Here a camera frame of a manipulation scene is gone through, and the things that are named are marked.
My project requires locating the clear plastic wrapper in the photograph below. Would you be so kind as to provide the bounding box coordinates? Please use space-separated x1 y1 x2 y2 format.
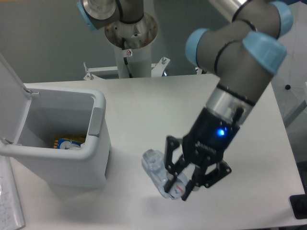
69 143 85 150

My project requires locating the white trash can lid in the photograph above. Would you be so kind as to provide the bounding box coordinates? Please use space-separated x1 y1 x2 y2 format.
0 56 32 144

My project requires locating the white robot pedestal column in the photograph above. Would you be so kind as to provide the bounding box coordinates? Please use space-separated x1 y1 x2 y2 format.
105 13 158 78

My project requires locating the black device at edge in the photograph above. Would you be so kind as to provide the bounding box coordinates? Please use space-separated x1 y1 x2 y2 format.
289 194 307 219

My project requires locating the white superior umbrella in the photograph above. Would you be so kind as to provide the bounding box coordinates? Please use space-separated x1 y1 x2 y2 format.
272 0 307 120

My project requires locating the black cable on pedestal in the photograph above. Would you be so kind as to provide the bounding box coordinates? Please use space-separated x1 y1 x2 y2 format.
121 37 133 79

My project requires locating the white metal base frame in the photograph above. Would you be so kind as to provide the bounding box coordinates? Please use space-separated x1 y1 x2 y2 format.
83 57 171 81

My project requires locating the blue yellow snack package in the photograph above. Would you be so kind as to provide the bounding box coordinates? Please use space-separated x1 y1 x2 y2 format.
53 137 85 150

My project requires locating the white plastic trash can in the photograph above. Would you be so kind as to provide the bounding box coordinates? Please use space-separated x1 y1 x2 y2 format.
0 84 111 188

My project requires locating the clear plastic bottle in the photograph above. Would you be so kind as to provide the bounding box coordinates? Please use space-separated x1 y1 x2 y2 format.
142 149 189 199

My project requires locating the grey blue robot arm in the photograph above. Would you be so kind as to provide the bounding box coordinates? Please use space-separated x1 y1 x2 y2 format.
77 0 293 200

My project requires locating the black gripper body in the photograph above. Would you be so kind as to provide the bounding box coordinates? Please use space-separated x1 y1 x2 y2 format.
181 107 240 168

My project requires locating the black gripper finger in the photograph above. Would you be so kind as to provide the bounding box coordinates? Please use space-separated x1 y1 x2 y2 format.
164 135 192 194
181 160 232 201

